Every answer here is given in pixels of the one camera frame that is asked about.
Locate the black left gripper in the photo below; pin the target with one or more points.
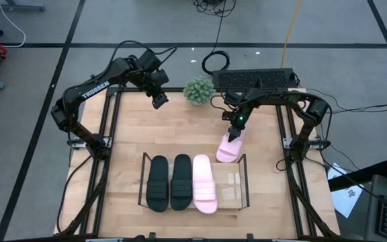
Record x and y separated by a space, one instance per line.
158 82

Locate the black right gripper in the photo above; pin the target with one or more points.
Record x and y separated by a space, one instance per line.
237 120

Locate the pink rubber slide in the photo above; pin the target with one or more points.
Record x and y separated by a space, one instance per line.
228 151
204 185

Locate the black rubber slide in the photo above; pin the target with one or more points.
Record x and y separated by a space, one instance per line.
181 183
158 185

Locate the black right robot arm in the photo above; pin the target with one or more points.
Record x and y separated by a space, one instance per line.
281 97

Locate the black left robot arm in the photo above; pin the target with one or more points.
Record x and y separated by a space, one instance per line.
94 90

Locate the green artificial plant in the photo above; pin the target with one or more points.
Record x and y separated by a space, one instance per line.
199 90

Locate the white paper sheet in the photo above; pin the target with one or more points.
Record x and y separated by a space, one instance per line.
346 195

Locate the grey laptop with keyboard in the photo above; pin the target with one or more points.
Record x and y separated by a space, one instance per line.
386 211

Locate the grey metal base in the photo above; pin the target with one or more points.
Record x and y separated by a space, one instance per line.
15 5

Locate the black aluminium table frame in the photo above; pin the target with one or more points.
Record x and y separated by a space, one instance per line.
176 90

